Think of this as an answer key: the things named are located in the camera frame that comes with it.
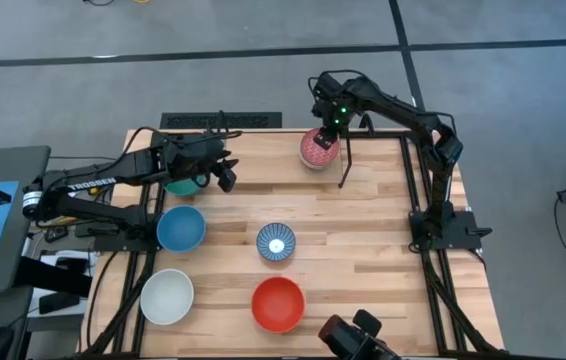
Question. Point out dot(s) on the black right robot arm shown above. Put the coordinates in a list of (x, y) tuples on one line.
[(433, 135)]

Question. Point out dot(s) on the black phone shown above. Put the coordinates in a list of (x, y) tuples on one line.
[(58, 302)]

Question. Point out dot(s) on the plain teal bowl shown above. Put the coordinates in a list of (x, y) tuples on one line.
[(183, 190)]

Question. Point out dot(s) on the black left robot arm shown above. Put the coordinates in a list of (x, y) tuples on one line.
[(88, 184)]

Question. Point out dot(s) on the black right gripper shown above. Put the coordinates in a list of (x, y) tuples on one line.
[(330, 100)]

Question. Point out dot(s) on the blue white striped bowl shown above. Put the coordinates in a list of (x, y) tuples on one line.
[(275, 235)]

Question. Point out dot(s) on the plain blue bowl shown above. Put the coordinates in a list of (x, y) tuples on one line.
[(180, 230)]

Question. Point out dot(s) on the pink and grey patterned bowl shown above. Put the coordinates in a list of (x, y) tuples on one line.
[(313, 157)]

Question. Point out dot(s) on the black floor vent grate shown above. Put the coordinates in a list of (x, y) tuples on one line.
[(220, 120)]

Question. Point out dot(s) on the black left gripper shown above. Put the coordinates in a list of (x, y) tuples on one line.
[(188, 155)]

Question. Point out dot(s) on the plain white bowl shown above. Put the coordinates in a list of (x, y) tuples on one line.
[(167, 297)]

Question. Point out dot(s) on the plain red bowl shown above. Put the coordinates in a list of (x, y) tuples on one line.
[(278, 305)]

